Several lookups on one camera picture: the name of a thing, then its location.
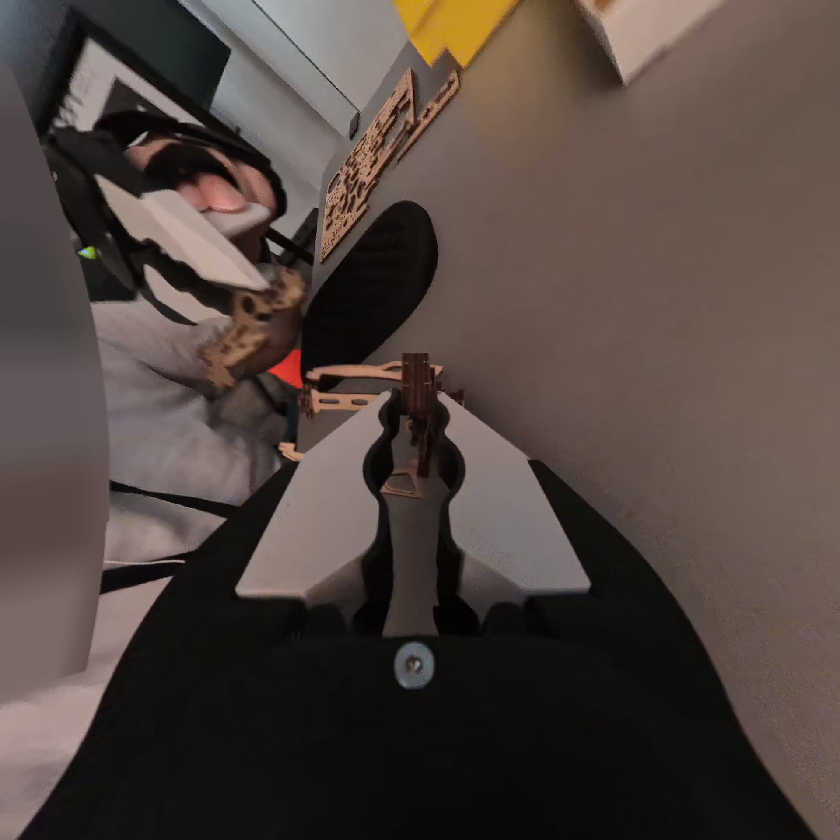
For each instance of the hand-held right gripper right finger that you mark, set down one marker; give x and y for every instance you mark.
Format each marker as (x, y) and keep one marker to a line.
(512, 525)

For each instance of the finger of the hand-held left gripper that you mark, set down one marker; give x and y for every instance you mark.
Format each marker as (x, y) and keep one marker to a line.
(190, 243)

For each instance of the person's left hand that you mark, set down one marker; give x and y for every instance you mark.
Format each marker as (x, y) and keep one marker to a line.
(220, 193)

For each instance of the red card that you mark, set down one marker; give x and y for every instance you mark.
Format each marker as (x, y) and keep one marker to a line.
(289, 371)

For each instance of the wooden mechanical model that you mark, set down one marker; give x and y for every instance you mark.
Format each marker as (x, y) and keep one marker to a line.
(417, 380)

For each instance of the small wooden model part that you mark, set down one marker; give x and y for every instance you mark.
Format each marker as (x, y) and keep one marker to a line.
(253, 315)

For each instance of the laser-cut wooden parts sheet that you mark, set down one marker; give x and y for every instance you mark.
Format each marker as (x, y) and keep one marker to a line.
(358, 177)

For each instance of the white cardboard box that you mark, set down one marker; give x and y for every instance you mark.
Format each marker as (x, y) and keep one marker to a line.
(643, 39)

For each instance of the yellow plastic bin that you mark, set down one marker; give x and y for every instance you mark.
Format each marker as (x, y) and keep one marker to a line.
(453, 26)

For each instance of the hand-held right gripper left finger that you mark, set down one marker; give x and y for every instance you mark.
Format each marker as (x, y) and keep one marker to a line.
(315, 525)

